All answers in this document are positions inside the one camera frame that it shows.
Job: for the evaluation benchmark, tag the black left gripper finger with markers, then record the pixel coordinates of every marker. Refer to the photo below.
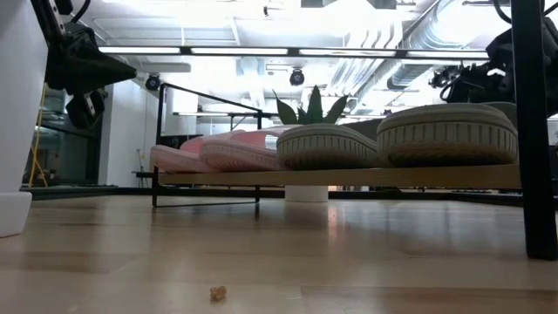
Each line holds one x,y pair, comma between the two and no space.
91,72

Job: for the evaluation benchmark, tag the grey rubber slide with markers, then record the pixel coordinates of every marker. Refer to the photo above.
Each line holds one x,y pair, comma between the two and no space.
444,139
324,148

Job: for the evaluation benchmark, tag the pink rubber slide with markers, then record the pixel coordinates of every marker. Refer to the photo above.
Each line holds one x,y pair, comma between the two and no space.
174,159
244,154

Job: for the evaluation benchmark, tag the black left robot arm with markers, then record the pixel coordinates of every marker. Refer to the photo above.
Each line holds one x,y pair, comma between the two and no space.
52,17

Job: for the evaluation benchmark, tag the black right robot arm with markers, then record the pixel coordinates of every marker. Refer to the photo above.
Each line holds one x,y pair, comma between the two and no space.
553,65

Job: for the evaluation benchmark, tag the black-framed wooden shoe shelf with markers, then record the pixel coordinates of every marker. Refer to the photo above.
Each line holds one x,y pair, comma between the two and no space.
349,176

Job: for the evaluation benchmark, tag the black ceiling spotlight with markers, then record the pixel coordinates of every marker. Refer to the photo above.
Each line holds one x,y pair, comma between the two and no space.
153,82
442,77
297,77

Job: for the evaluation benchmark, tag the dark glass door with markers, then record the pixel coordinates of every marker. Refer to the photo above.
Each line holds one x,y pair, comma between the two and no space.
65,157

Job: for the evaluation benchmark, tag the long ceiling light strip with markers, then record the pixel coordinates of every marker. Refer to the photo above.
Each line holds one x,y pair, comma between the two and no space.
240,50

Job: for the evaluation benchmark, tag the green snake plant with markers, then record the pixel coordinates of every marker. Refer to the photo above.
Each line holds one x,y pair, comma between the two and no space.
314,109

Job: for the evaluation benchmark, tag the small brown crumb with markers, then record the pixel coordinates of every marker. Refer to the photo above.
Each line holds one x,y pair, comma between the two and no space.
218,293

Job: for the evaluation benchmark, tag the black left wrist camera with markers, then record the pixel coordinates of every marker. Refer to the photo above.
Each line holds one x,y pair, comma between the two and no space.
83,111

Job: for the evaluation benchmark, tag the black metal table frame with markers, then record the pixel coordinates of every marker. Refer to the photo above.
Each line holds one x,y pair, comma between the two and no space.
414,194

